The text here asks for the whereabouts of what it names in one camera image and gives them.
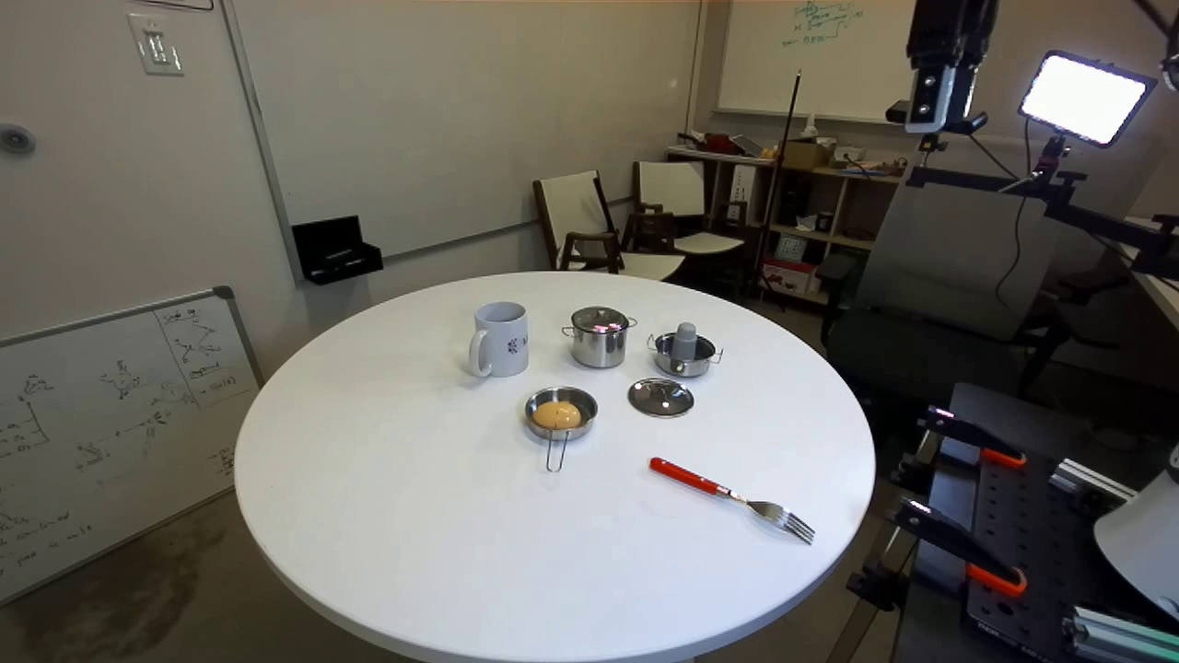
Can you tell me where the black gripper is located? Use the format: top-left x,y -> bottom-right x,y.
907,0 -> 1003,132

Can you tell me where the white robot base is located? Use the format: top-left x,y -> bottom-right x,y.
1092,444 -> 1179,623

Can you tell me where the wooden shelf unit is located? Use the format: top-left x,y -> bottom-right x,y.
666,125 -> 914,310

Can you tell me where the LED light panel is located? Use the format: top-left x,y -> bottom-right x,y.
1018,48 -> 1160,152

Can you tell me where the cardboard box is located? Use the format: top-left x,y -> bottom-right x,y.
781,135 -> 841,172

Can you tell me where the dark wooden stick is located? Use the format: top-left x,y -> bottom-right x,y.
769,75 -> 808,197

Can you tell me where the white wooden chair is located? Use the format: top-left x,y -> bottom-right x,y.
629,157 -> 747,262
532,169 -> 690,283

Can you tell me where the small steel pot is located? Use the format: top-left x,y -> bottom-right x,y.
648,327 -> 726,382

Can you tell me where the small steel bowl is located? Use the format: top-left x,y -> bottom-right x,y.
626,374 -> 701,421

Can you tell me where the tall steel pot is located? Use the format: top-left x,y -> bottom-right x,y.
564,302 -> 641,370

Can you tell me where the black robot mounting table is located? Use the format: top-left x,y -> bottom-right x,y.
889,379 -> 1179,663

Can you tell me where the small steel pan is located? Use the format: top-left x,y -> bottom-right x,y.
523,382 -> 603,475

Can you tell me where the orange food piece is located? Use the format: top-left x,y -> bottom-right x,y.
532,397 -> 584,434

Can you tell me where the white mug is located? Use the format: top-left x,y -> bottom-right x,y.
463,299 -> 535,382

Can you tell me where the leaning whiteboard with writing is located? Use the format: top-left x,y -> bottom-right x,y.
0,283 -> 266,605

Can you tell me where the black camera on boom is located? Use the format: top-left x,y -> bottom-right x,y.
883,99 -> 996,135

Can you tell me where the small wall whiteboard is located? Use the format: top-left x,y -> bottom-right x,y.
713,0 -> 991,125

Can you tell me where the orange handled black clamp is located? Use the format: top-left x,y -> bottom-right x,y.
900,402 -> 1032,488
860,492 -> 1032,612

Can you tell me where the silver aluminium rail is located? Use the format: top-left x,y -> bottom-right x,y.
1045,453 -> 1140,506

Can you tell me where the red handled fork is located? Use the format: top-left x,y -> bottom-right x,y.
643,453 -> 817,550

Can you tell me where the green tinted aluminium rail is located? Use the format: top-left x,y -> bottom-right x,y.
1061,605 -> 1179,663

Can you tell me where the white light switch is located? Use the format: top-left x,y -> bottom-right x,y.
126,12 -> 189,82

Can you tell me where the round wall fixture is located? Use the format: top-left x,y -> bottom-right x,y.
0,116 -> 39,162

